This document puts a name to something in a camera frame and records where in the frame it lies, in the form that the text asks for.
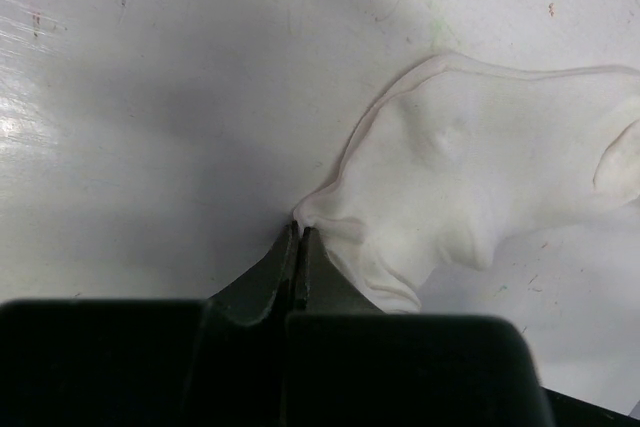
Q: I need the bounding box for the white sock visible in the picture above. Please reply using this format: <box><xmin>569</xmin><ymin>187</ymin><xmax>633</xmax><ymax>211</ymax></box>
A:
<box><xmin>294</xmin><ymin>53</ymin><xmax>639</xmax><ymax>313</ymax></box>

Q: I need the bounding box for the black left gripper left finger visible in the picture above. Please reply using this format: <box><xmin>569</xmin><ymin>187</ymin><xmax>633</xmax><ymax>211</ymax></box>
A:
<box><xmin>1</xmin><ymin>224</ymin><xmax>299</xmax><ymax>426</ymax></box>

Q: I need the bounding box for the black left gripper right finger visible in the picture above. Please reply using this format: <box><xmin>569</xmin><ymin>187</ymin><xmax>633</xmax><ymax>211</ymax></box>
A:
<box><xmin>284</xmin><ymin>229</ymin><xmax>554</xmax><ymax>426</ymax></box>

